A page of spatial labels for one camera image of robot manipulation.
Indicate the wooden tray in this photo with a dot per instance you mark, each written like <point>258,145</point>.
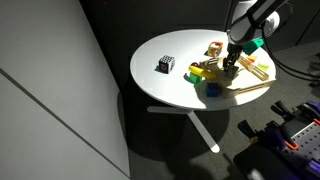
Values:
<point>248,87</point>

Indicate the black white dotted cube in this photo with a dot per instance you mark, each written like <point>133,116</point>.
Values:
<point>166,64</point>

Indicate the orange frame cube toy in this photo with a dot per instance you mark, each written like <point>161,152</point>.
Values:
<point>215,49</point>

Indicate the teal green block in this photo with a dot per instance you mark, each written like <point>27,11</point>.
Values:
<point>254,45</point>

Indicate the black cart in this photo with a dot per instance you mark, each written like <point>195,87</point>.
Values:
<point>266,165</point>

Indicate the small red toy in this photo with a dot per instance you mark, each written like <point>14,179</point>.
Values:
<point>194,64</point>

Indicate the yellow orange block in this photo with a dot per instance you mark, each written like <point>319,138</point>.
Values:
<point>251,59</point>

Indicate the yellow banana toy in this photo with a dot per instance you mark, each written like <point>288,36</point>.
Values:
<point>202,72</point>

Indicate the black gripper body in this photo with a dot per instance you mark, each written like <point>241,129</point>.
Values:
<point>234,50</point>

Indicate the striped small block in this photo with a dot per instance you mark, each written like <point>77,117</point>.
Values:
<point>213,61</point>

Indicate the perforated metal breadboard plate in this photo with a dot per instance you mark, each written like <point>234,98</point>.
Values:
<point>308,141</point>

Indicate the pale yellow-green block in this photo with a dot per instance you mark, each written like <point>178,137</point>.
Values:
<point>263,66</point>

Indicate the blue black clamp orange tip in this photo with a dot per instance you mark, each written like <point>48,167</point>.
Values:
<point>286,111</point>
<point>266,133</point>

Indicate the blue block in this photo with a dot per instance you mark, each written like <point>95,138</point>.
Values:
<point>212,89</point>

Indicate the white table base legs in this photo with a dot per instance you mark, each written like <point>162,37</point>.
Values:
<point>200,128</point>

